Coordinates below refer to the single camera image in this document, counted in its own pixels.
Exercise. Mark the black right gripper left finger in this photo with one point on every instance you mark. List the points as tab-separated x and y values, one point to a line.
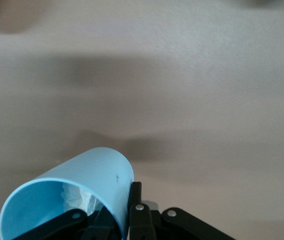
76	225

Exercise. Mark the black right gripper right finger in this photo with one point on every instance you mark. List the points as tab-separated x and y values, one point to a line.
141	222

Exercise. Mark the blue cup with paper inside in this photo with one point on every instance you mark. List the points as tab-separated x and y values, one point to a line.
94	170

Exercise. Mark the white crumpled paper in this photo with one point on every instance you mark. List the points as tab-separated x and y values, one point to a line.
74	197

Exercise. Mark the brown table cover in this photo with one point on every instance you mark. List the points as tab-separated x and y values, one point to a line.
181	87

